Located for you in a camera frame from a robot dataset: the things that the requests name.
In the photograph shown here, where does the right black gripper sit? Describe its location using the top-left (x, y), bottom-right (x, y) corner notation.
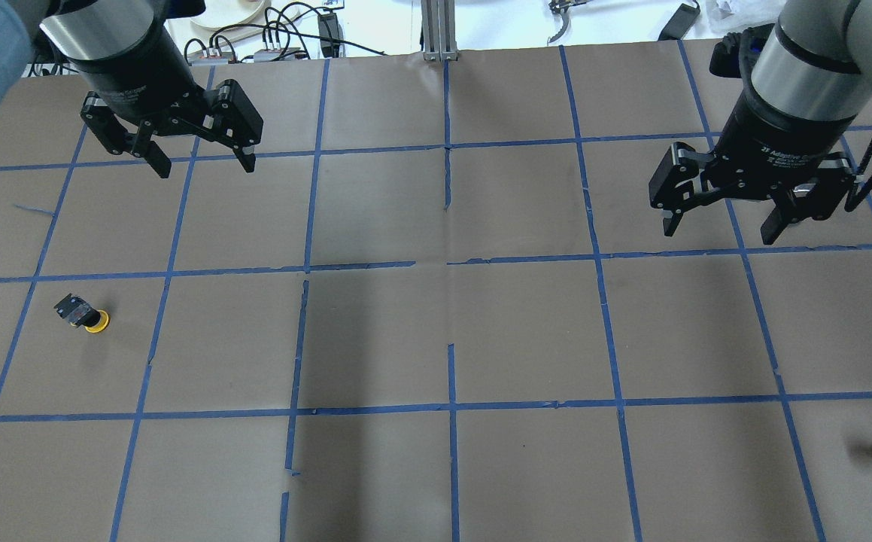
top-left (648, 87), bottom-right (858, 245)

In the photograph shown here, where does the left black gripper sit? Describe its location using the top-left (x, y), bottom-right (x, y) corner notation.
top-left (74, 29), bottom-right (264, 178)

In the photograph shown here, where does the yellow push button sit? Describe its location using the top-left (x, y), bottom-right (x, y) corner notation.
top-left (53, 293), bottom-right (111, 333)

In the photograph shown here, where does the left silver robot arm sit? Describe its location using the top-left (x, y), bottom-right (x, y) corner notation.
top-left (0, 1), bottom-right (264, 178)

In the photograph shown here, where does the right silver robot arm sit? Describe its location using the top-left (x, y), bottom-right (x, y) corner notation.
top-left (649, 1), bottom-right (872, 245)

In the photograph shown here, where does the white round plate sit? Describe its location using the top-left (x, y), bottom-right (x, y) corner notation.
top-left (190, 0), bottom-right (271, 31)

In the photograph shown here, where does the grey power strip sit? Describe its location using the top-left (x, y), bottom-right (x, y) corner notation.
top-left (251, 46), bottom-right (309, 64)

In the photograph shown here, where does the black power adapter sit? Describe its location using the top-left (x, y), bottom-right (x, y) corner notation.
top-left (657, 1), bottom-right (701, 41)

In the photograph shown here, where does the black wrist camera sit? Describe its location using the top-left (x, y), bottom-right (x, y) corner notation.
top-left (709, 23), bottom-right (775, 79)

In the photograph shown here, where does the aluminium frame post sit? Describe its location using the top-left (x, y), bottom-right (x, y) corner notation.
top-left (421, 0), bottom-right (459, 62)

